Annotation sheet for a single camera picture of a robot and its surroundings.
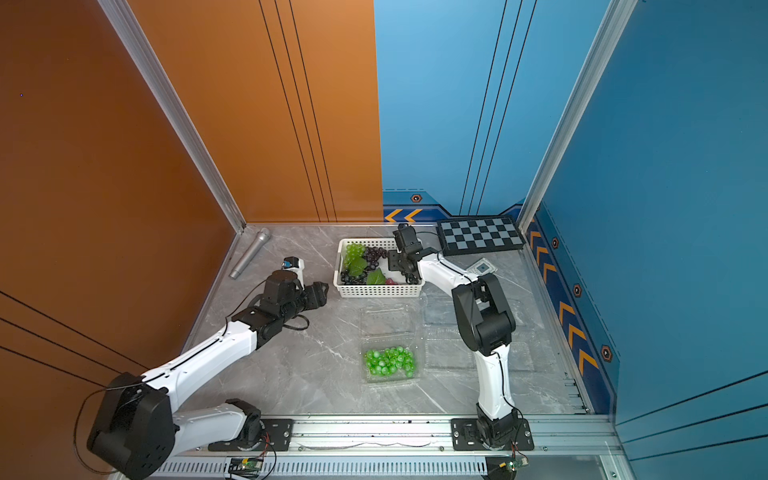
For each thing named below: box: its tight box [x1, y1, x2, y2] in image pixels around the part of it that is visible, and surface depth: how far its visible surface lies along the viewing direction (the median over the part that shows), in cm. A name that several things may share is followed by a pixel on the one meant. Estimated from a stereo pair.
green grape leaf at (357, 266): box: [348, 257, 368, 277], surface depth 102 cm
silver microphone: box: [229, 227, 271, 280], surface depth 112 cm
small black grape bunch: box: [340, 269, 368, 285], surface depth 100 cm
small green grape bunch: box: [344, 243, 366, 270], surface depth 107 cm
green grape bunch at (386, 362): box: [364, 346, 416, 378], surface depth 83 cm
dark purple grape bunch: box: [364, 246, 387, 271], surface depth 107 cm
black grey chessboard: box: [436, 215, 526, 257], surface depth 114 cm
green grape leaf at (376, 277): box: [366, 268, 387, 285], surface depth 98 cm
